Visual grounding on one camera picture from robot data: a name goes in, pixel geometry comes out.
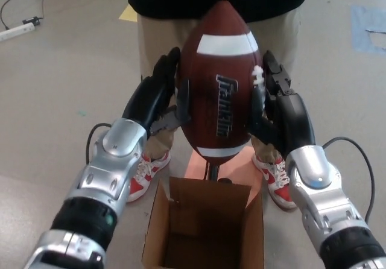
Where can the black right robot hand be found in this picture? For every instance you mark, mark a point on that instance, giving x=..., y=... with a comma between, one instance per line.
x=292, y=121

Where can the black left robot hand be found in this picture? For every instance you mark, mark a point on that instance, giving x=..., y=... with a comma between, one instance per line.
x=150, y=97

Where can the brown Franklin football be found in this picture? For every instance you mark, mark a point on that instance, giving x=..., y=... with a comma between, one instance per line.
x=211, y=70

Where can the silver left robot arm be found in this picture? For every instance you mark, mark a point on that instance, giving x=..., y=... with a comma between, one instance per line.
x=114, y=148

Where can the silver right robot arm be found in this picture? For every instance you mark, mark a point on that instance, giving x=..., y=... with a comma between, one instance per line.
x=319, y=184

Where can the person's left red white sneaker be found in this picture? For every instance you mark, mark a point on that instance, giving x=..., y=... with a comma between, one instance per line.
x=274, y=178

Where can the person's red white sneaker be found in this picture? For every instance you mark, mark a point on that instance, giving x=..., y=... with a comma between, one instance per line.
x=144, y=175
x=274, y=178

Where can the person's right red white sneaker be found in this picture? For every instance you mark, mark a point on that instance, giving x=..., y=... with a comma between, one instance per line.
x=144, y=175

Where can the small green floor scrap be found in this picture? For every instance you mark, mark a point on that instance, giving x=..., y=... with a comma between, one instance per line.
x=82, y=112

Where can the orange paper sheet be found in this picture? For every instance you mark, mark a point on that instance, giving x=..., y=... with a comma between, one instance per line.
x=244, y=172

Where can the yellow sticky note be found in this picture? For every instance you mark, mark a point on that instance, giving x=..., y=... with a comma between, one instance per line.
x=128, y=14

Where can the black hand air pump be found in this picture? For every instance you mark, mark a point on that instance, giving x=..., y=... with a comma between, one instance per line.
x=212, y=172

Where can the blue floor tape patch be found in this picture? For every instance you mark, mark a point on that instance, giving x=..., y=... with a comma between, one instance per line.
x=359, y=33

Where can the open brown cardboard box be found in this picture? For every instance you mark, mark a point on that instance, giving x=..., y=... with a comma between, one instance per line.
x=244, y=236

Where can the black plug adapter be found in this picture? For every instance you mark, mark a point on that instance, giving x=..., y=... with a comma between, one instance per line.
x=31, y=20

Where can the white power strip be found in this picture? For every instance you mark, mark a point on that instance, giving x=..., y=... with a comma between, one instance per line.
x=15, y=32

